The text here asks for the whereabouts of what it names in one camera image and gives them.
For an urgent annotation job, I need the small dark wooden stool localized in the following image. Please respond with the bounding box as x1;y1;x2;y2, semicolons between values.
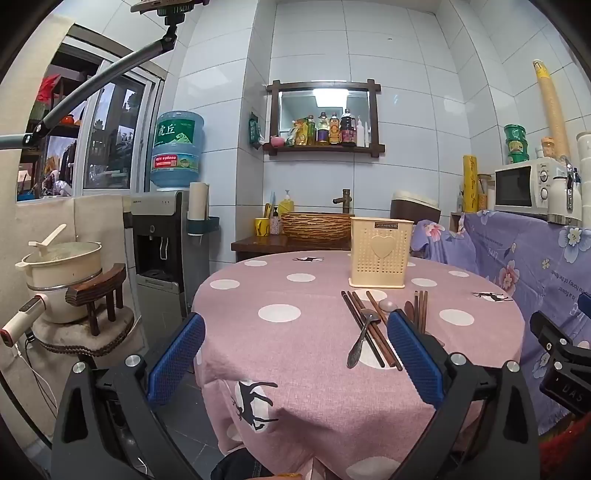
65;263;127;337

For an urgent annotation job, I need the beige cushioned round stool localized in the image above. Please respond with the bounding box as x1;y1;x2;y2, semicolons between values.
31;305;136;359

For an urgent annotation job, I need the glass jar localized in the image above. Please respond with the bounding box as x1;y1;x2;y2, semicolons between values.
478;173;495;211

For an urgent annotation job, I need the pink polka dot tablecloth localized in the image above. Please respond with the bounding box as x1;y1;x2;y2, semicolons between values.
191;251;527;480

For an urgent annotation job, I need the white paper cup tube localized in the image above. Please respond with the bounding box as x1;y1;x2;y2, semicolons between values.
188;181;210;222

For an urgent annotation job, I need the dark wooden vanity counter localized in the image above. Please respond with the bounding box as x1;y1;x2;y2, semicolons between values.
231;234;352;265

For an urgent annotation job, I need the wooden framed mirror with shelf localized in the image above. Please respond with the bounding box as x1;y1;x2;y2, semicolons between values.
266;79;385;158

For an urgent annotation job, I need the white jug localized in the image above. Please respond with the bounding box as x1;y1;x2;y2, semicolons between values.
547;173;583;226

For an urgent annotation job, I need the white cable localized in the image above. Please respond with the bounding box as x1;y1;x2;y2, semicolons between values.
13;344;58;418

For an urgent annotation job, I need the yellow roll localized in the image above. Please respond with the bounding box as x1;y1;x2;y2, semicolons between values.
463;154;480;214

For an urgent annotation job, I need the brown and white rice cooker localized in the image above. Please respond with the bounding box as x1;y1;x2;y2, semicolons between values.
390;191;440;228

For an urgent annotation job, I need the tall sleeve of paper cups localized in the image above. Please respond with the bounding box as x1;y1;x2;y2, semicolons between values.
532;59;571;160

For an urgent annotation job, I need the mounted phone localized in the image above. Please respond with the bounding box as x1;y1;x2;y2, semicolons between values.
130;0;206;14

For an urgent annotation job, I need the cream electric cooker base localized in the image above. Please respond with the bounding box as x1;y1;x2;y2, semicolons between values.
27;277;105;325

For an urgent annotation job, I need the metal spoon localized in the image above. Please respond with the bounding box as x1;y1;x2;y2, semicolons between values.
347;309;380;369

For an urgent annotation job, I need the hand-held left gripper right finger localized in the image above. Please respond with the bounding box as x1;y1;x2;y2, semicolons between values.
387;310;541;480

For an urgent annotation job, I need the stack of white containers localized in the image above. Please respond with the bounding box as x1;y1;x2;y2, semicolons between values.
575;131;591;185

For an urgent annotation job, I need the purple floral cloth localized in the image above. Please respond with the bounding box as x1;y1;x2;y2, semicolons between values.
411;210;591;437

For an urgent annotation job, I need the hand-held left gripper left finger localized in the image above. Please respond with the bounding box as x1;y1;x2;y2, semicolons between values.
51;312;206;480

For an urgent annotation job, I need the aluminium frame window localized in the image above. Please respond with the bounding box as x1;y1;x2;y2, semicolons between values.
16;23;168;202

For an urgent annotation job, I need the beige cloth cover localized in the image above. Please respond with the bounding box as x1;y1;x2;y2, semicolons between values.
0;191;136;418

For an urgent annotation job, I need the grey water dispenser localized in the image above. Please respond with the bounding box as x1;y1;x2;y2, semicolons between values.
130;191;211;319

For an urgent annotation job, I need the person's leg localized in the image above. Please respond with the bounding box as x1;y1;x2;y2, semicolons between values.
211;447;280;480

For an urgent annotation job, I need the bronze faucet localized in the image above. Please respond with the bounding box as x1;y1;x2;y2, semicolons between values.
332;188;354;215

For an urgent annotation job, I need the blue water jug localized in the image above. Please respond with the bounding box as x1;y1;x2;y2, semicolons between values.
150;110;205;191

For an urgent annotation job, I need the white ladle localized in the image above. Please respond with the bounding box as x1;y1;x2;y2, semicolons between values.
28;224;68;256

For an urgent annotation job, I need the teal hanging tray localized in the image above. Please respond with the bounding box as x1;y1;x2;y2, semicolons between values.
187;216;221;236

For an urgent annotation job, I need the white microwave oven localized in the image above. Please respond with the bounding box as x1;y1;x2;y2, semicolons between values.
494;157;583;223

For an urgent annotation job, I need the woven brown wash basin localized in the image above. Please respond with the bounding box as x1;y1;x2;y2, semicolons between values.
281;212;355;241

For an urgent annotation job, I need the cream plastic utensil holder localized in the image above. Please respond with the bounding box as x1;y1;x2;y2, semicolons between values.
348;216;415;289

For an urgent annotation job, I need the dark sauce bottle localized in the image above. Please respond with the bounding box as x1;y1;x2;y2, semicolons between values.
341;109;356;147

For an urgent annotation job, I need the yellow snack bag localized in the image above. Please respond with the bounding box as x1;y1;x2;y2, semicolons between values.
287;117;309;147

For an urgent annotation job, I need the cream cooking pot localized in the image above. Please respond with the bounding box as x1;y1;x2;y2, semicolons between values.
15;240;103;291

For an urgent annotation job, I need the red cloth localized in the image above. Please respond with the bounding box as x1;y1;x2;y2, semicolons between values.
539;414;591;469

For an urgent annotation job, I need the white handheld device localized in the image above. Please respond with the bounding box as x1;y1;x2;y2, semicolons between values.
0;295;49;348

